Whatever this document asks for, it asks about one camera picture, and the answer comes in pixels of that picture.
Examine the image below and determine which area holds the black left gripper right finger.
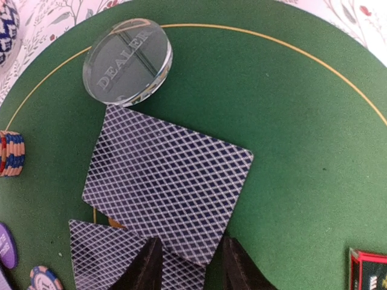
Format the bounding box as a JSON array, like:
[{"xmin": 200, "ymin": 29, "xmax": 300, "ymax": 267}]
[{"xmin": 222, "ymin": 236, "xmax": 277, "ymax": 290}]

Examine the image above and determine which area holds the purple small blind button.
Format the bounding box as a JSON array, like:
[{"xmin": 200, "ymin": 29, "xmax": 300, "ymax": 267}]
[{"xmin": 0, "ymin": 222, "xmax": 18, "ymax": 269}]

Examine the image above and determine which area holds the blue checkered card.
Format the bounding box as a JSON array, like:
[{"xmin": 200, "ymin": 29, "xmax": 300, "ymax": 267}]
[
  {"xmin": 69, "ymin": 219, "xmax": 206, "ymax": 289},
  {"xmin": 82, "ymin": 105, "xmax": 253, "ymax": 265}
]

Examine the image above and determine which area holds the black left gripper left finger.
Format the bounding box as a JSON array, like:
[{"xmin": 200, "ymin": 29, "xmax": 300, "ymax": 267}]
[{"xmin": 109, "ymin": 237, "xmax": 163, "ymax": 290}]

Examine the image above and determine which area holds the black triangular all-in marker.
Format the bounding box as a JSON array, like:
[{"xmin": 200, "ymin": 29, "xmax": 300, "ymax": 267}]
[{"xmin": 348, "ymin": 248, "xmax": 387, "ymax": 290}]

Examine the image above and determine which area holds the red patterned small bowl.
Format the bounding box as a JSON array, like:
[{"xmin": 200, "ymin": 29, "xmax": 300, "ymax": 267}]
[{"xmin": 1, "ymin": 0, "xmax": 21, "ymax": 73}]

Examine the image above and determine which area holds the blue green chip stack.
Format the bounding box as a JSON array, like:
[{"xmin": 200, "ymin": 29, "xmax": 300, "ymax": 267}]
[{"xmin": 1, "ymin": 130, "xmax": 25, "ymax": 177}]

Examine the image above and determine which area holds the green white dealer button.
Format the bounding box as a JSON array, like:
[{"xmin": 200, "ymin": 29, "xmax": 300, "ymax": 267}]
[{"xmin": 82, "ymin": 18, "xmax": 173, "ymax": 107}]

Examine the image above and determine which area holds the round green poker mat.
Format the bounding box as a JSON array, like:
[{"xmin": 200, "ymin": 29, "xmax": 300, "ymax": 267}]
[{"xmin": 1, "ymin": 1, "xmax": 386, "ymax": 289}]

